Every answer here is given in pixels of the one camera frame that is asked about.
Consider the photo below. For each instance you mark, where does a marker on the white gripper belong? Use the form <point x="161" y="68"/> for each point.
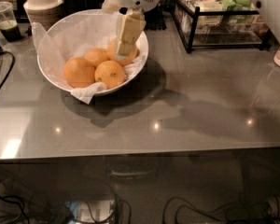
<point x="132" y="24"/>

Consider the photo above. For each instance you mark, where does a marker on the orange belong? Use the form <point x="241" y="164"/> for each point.
<point x="78" y="72"/>
<point x="96" y="56"/>
<point x="124" y="60"/>
<point x="110" y="73"/>

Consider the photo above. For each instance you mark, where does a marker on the white bowl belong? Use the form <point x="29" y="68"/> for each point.
<point x="71" y="37"/>

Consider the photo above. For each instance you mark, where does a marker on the black slatted holder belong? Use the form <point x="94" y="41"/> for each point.
<point x="155" y="20"/>

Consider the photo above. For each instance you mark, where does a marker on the white paper liner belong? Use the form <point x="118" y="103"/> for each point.
<point x="132" y="70"/>

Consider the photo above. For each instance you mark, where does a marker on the stack of paper bowls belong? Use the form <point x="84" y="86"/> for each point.
<point x="44" y="12"/>

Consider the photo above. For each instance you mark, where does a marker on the green snack packet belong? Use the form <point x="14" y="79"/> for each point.
<point x="234" y="5"/>

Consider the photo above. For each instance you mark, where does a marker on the plastic cup with green drink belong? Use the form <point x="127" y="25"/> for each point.
<point x="8" y="24"/>

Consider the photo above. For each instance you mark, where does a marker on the white power strip below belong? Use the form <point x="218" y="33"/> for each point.
<point x="95" y="212"/>

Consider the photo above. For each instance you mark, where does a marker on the black wire snack rack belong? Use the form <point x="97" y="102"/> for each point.
<point x="211" y="29"/>

